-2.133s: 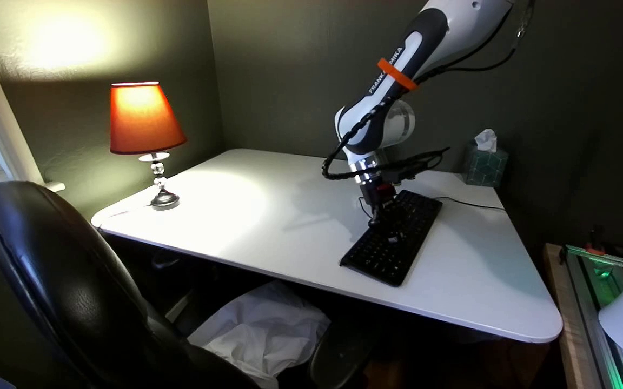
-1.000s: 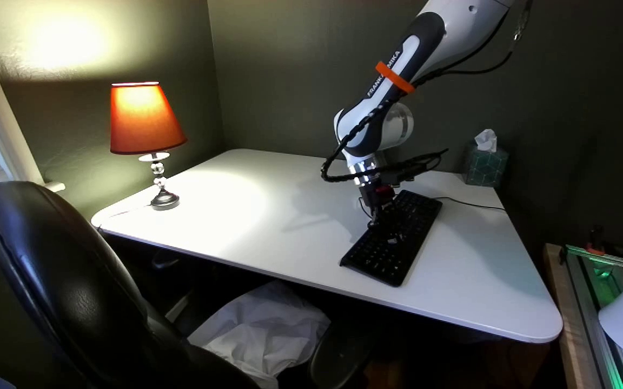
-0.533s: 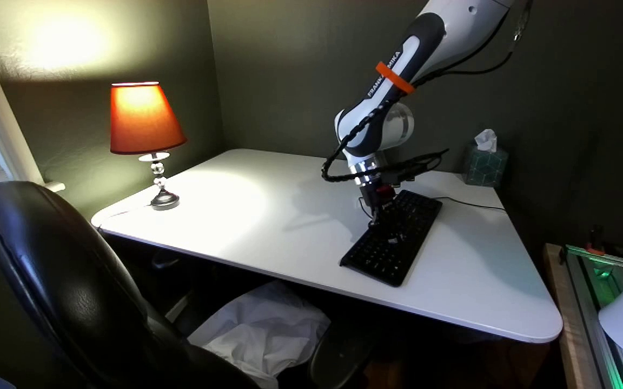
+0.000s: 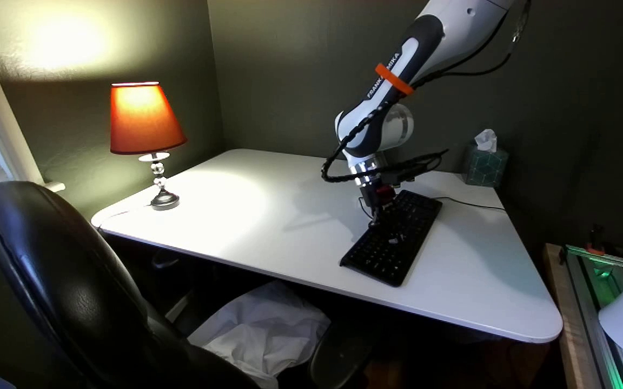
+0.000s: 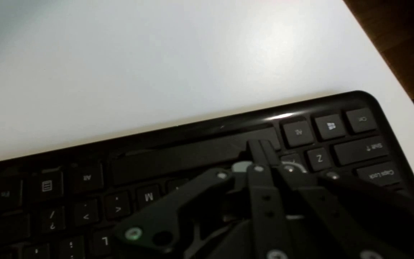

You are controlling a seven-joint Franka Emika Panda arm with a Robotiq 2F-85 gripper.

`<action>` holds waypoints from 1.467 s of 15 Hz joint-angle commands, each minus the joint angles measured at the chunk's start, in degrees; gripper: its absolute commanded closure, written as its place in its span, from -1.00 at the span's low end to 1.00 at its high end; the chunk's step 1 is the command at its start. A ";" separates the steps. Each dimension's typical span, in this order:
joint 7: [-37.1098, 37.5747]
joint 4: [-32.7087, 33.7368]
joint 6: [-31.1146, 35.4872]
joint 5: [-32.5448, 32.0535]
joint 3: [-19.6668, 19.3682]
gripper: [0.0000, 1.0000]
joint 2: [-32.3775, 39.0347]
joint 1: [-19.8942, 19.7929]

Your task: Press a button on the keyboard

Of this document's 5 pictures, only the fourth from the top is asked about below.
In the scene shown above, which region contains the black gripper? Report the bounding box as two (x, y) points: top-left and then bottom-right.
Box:
(357, 168), (402, 221)

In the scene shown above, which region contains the orange band on arm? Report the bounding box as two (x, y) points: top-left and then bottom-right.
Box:
(373, 62), (414, 100)

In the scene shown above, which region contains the black computer keyboard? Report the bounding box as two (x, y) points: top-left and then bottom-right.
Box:
(338, 188), (446, 290)

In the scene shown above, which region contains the grey green tissue box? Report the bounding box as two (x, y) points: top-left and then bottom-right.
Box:
(461, 146), (510, 190)

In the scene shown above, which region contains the white tissue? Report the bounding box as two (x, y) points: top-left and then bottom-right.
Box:
(472, 128), (499, 152)

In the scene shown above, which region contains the black round bin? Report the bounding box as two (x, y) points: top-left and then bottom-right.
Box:
(308, 324), (378, 389)

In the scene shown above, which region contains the orange shade table lamp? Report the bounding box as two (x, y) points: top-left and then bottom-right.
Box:
(106, 80), (188, 212)

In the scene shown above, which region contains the black leather office chair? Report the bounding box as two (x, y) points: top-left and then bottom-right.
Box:
(0, 180), (258, 389)

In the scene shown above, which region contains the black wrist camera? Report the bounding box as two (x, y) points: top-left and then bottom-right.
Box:
(383, 148), (450, 186)

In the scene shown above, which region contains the black keyboard cable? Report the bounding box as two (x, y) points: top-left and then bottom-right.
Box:
(357, 192), (505, 221)

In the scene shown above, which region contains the wooden side frame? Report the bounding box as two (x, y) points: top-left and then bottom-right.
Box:
(541, 241), (623, 389)

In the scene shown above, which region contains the metal rail with green light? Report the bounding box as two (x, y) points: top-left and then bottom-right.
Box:
(565, 244), (623, 389)

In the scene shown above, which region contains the white window frame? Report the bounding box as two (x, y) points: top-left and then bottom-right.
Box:
(0, 9), (68, 250)

